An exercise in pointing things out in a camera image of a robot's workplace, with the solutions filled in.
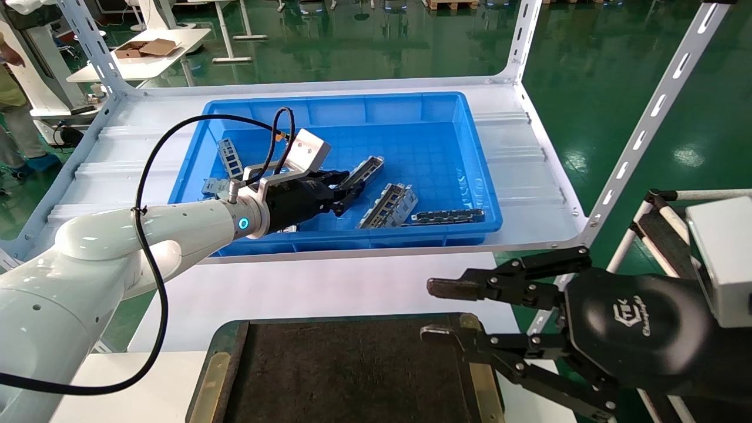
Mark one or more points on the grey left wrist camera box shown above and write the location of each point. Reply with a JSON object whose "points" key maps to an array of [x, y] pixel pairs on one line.
{"points": [[308, 150]]}

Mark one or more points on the long silver metal part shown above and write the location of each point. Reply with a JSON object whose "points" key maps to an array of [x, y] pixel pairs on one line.
{"points": [[370, 167]]}

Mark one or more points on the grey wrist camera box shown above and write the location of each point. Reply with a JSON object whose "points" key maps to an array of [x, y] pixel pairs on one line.
{"points": [[725, 258], [308, 150]]}

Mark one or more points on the flat silver metal part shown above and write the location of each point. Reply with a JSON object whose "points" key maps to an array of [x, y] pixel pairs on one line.
{"points": [[212, 187]]}

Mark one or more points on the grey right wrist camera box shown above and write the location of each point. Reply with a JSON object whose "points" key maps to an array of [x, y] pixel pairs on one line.
{"points": [[725, 258]]}

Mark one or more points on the small perforated metal part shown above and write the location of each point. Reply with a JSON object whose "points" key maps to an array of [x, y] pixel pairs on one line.
{"points": [[231, 157]]}

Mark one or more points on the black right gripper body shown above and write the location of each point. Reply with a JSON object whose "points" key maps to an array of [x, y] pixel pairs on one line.
{"points": [[634, 329]]}

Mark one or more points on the dark narrow metal strip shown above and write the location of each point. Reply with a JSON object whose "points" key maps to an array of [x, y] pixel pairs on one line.
{"points": [[446, 217]]}

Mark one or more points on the white background table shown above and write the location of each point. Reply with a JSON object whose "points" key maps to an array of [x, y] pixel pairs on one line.
{"points": [[135, 64]]}

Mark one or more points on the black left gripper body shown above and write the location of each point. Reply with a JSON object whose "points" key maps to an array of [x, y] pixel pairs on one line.
{"points": [[296, 202]]}

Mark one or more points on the white desk frame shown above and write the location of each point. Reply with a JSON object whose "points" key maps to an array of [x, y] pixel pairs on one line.
{"points": [[249, 37]]}

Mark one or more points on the person in yellow coat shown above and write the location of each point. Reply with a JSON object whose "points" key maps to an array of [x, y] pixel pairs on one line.
{"points": [[17, 117]]}

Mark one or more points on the wide silver metal cage part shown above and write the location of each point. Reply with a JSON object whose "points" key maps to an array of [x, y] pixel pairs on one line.
{"points": [[390, 205]]}

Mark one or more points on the white tube cart black pads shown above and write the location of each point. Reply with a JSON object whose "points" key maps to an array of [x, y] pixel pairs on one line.
{"points": [[661, 235]]}

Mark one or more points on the white background machine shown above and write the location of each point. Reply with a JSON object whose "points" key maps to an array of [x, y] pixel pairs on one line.
{"points": [[50, 64]]}

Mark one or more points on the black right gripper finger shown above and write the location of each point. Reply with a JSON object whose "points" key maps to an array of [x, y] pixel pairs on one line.
{"points": [[446, 333], [452, 288]]}

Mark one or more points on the brown cardboard box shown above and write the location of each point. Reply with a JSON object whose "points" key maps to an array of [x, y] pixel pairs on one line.
{"points": [[144, 48]]}

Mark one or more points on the wooden pallet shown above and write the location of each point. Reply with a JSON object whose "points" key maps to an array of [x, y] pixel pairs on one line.
{"points": [[452, 4]]}

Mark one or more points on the white metal shelf rack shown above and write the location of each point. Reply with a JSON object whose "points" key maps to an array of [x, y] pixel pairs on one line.
{"points": [[117, 158]]}

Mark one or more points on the blue plastic bin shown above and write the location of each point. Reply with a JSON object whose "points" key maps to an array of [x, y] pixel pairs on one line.
{"points": [[411, 147]]}

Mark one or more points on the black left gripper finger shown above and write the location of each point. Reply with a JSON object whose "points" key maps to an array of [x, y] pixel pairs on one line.
{"points": [[336, 178], [349, 198]]}

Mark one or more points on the black flat container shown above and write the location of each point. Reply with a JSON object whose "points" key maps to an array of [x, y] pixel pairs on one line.
{"points": [[352, 364]]}

